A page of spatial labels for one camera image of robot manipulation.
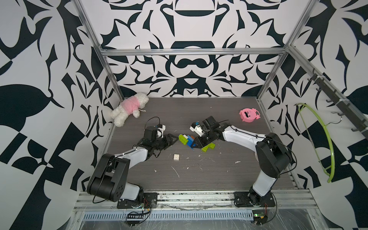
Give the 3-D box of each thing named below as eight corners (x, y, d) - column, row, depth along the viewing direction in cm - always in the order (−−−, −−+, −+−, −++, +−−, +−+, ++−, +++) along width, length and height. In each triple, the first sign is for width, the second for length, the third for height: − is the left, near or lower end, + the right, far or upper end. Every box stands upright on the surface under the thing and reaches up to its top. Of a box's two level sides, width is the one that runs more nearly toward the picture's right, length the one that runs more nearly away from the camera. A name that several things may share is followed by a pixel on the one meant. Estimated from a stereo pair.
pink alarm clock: (241, 122, 109) (243, 118, 105) (238, 112, 115) (240, 108, 111) (258, 122, 109) (261, 118, 105) (254, 112, 115) (257, 108, 111)
